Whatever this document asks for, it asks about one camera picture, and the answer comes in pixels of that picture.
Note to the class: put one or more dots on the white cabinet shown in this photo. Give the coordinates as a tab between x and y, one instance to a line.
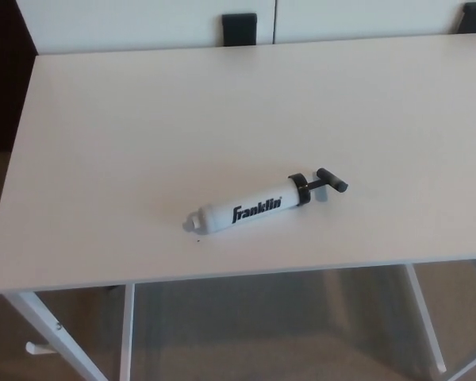
143	24

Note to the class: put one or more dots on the dark brown door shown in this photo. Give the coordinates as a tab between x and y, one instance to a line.
6	71

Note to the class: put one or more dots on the white Franklin air pump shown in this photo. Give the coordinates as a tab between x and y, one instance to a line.
246	210

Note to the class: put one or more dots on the white desk leg frame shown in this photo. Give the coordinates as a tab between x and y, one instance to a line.
426	317
43	329

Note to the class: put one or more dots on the white plastic hook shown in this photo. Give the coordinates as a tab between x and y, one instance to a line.
40	348

